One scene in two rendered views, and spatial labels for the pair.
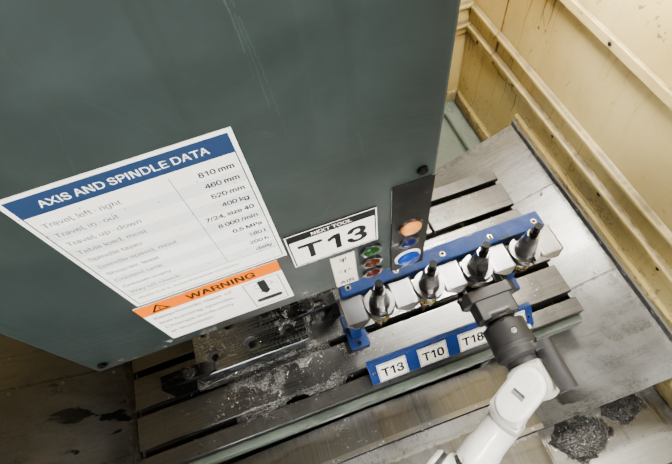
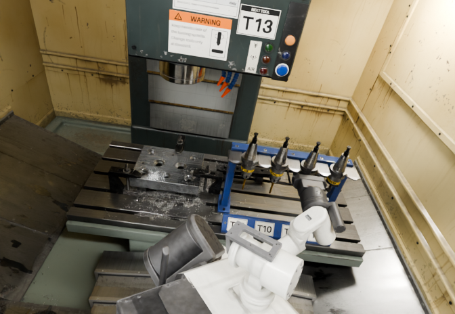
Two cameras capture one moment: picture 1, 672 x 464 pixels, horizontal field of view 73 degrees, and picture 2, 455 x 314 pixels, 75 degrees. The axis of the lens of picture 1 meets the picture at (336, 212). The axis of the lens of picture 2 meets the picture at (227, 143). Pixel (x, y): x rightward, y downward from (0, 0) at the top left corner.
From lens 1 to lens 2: 61 cm
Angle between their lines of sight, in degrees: 24
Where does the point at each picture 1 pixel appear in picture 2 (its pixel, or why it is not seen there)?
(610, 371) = (372, 305)
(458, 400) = not seen: hidden behind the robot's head
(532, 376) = (320, 210)
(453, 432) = not seen: hidden behind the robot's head
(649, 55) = (430, 109)
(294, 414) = (168, 225)
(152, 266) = not seen: outside the picture
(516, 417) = (302, 228)
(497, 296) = (315, 181)
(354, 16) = not seen: outside the picture
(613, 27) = (416, 99)
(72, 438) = (32, 200)
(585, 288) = (370, 253)
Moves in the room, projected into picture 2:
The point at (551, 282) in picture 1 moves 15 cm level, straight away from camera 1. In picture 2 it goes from (349, 231) to (374, 223)
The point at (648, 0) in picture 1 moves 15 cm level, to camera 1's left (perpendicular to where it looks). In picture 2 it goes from (433, 83) to (396, 75)
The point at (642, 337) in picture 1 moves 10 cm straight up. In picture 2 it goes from (399, 290) to (412, 277)
